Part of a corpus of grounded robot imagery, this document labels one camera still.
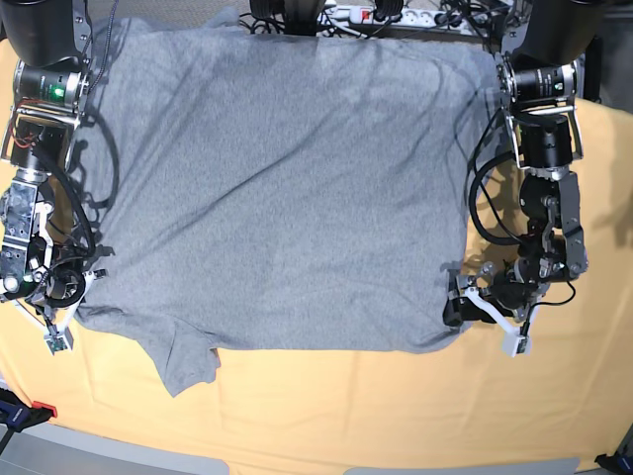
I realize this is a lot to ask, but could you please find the tangle of black cables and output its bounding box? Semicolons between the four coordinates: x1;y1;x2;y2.
434;0;525;41

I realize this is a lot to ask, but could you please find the grey t-shirt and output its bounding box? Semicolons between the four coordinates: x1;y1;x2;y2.
73;9;497;395

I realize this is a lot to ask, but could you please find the blue clamp right corner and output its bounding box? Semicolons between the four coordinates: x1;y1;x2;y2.
594;452;633;475

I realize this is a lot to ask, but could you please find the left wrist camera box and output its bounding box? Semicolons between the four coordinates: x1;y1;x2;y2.
501;331;532;357

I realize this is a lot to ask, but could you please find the yellow table cloth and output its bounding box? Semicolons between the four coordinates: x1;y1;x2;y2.
1;101;632;474

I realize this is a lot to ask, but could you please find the white power strip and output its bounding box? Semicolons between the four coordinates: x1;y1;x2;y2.
317;3;491;37

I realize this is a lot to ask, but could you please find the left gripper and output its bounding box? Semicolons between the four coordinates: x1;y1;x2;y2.
442;261;549;335

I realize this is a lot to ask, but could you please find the blue clamp with red tip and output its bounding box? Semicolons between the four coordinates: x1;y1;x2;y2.
1;388;57;451

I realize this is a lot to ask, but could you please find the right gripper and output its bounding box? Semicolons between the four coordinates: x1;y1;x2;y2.
14;268;107;339

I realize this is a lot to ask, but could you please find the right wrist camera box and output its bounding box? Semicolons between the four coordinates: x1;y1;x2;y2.
44;328;74;355

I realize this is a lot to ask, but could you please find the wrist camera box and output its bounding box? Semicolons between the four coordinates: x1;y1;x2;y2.
501;331;532;357
44;328;74;355

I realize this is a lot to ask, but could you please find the black robot base post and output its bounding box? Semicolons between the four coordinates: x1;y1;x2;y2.
279;0;324;37

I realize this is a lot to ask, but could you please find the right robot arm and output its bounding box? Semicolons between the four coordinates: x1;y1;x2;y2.
1;1;105;353

